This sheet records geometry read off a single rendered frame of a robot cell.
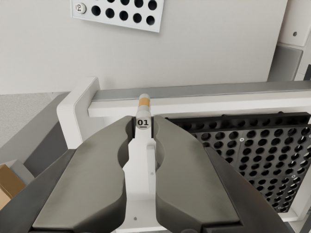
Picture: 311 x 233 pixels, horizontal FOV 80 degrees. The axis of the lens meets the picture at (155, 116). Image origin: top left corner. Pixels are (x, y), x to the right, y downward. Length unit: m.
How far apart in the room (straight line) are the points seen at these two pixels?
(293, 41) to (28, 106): 1.33
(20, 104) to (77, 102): 1.23
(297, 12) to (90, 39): 0.34
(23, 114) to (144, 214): 1.19
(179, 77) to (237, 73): 0.11
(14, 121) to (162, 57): 1.29
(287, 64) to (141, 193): 0.36
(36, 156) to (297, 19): 0.71
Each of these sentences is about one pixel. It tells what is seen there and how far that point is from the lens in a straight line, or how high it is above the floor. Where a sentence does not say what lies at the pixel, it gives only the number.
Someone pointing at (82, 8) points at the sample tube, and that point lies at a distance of 0.30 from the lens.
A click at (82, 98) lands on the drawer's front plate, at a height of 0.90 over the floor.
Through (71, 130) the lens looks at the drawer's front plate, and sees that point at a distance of 0.21.
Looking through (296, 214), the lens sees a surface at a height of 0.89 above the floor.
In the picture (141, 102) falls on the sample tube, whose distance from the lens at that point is 0.16.
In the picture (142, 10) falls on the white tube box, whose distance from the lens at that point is 0.30.
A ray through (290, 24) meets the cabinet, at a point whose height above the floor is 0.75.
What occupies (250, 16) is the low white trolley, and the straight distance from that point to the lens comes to 0.38.
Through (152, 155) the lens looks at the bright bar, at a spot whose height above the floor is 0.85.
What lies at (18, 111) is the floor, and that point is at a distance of 1.46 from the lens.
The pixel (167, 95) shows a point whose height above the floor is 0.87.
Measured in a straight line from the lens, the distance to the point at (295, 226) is 0.47.
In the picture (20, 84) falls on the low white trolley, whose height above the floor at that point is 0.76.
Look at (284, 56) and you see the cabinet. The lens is 0.42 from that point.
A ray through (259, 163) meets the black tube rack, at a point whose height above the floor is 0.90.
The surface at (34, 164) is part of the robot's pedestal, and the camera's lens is 0.68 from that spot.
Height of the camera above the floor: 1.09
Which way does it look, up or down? 62 degrees down
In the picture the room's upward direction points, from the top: 174 degrees clockwise
